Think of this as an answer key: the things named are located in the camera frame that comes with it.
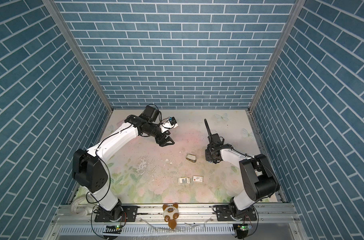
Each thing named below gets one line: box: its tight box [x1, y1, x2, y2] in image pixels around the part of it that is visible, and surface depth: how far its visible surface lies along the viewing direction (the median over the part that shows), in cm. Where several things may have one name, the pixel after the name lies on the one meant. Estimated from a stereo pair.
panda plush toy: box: [162, 202, 179, 230], surface depth 73 cm
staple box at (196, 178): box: [192, 175, 204, 182], surface depth 86 cm
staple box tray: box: [179, 177, 191, 184], surface depth 86 cm
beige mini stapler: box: [186, 154, 197, 163], surface depth 93 cm
